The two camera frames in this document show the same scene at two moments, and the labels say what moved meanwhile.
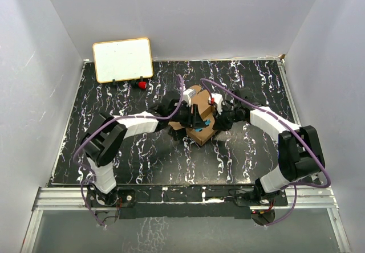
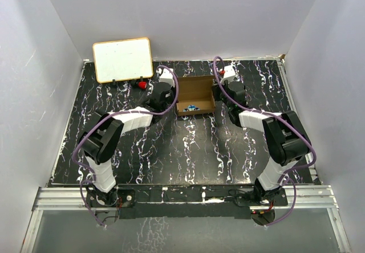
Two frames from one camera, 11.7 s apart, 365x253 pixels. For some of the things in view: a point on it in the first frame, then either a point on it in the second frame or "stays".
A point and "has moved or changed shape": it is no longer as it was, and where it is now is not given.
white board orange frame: (122, 60) stays
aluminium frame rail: (71, 199) stays
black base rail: (186, 202) stays
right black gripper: (220, 122) to (216, 89)
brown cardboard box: (201, 98) has moved or changed shape
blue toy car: (207, 122) has moved or changed shape
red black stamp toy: (142, 85) stays
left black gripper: (193, 119) to (173, 92)
